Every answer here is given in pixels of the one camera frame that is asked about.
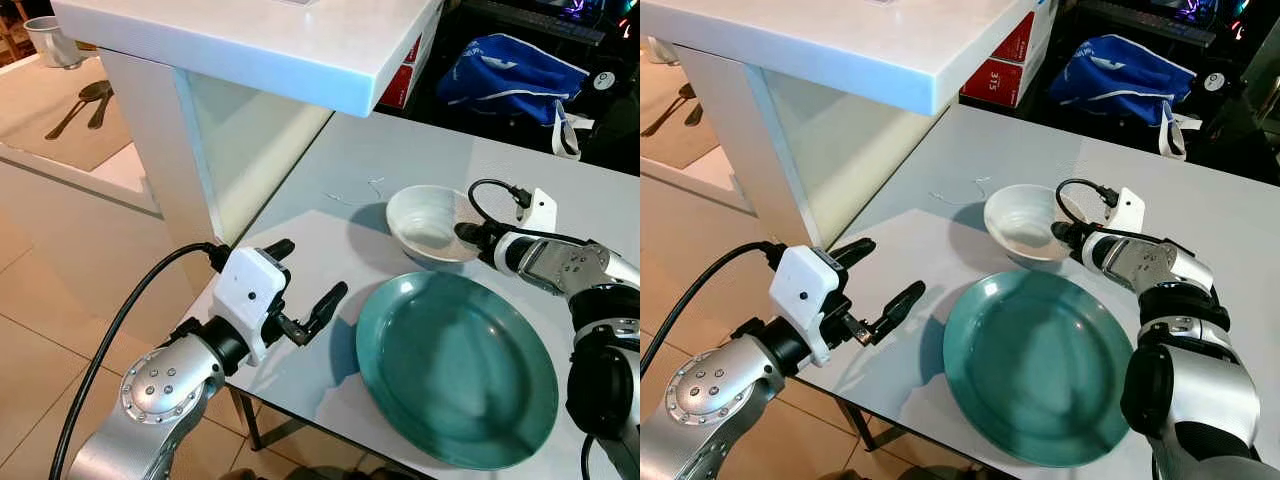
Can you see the dark short spoon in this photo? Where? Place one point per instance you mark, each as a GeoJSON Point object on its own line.
{"type": "Point", "coordinates": [100, 110]}
{"type": "Point", "coordinates": [694, 113]}

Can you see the blue bag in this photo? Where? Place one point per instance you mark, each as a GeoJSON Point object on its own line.
{"type": "Point", "coordinates": [1115, 80]}
{"type": "Point", "coordinates": [500, 80]}

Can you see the green plate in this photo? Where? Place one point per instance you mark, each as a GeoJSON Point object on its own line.
{"type": "Point", "coordinates": [1040, 370]}
{"type": "Point", "coordinates": [455, 375]}

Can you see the black computer with coloured lights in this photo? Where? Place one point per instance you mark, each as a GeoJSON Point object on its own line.
{"type": "Point", "coordinates": [540, 18]}
{"type": "Point", "coordinates": [1150, 18]}

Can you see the red box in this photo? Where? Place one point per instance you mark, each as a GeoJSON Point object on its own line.
{"type": "Point", "coordinates": [995, 75]}
{"type": "Point", "coordinates": [400, 85]}

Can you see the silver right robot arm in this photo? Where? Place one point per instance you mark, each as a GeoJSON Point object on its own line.
{"type": "Point", "coordinates": [1200, 390]}
{"type": "Point", "coordinates": [560, 265]}

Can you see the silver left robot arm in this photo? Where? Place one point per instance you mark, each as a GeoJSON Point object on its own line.
{"type": "Point", "coordinates": [150, 400]}
{"type": "Point", "coordinates": [710, 400]}

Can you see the round black white device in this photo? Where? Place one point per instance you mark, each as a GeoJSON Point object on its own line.
{"type": "Point", "coordinates": [603, 81]}
{"type": "Point", "coordinates": [1215, 82]}

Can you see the beige mat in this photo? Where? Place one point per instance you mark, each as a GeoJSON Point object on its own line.
{"type": "Point", "coordinates": [40, 125]}
{"type": "Point", "coordinates": [665, 130]}

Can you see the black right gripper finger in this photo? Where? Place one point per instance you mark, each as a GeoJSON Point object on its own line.
{"type": "Point", "coordinates": [465, 233]}
{"type": "Point", "coordinates": [1060, 233]}

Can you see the dark long spoon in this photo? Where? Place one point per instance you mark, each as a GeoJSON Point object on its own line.
{"type": "Point", "coordinates": [668, 112]}
{"type": "Point", "coordinates": [75, 110]}

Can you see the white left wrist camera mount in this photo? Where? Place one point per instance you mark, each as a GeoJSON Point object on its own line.
{"type": "Point", "coordinates": [805, 295]}
{"type": "Point", "coordinates": [248, 295]}

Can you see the white bowl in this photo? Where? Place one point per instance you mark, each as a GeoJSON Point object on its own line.
{"type": "Point", "coordinates": [425, 225]}
{"type": "Point", "coordinates": [1020, 222]}

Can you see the white bin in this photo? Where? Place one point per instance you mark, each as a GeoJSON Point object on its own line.
{"type": "Point", "coordinates": [50, 42]}
{"type": "Point", "coordinates": [662, 50]}

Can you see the dark metal table leg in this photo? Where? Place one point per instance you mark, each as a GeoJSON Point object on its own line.
{"type": "Point", "coordinates": [245, 420]}
{"type": "Point", "coordinates": [855, 425]}

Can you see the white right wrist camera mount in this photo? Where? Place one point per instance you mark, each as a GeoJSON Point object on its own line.
{"type": "Point", "coordinates": [540, 212]}
{"type": "Point", "coordinates": [1126, 212]}

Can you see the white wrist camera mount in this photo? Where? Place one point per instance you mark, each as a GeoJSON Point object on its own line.
{"type": "Point", "coordinates": [540, 212]}
{"type": "Point", "coordinates": [805, 295]}
{"type": "Point", "coordinates": [248, 295]}
{"type": "Point", "coordinates": [1126, 212]}

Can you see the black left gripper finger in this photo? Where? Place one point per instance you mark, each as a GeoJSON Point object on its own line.
{"type": "Point", "coordinates": [279, 250]}
{"type": "Point", "coordinates": [325, 312]}
{"type": "Point", "coordinates": [897, 312]}
{"type": "Point", "coordinates": [853, 252]}

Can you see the white counter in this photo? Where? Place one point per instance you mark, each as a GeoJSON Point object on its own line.
{"type": "Point", "coordinates": [250, 40]}
{"type": "Point", "coordinates": [850, 40]}

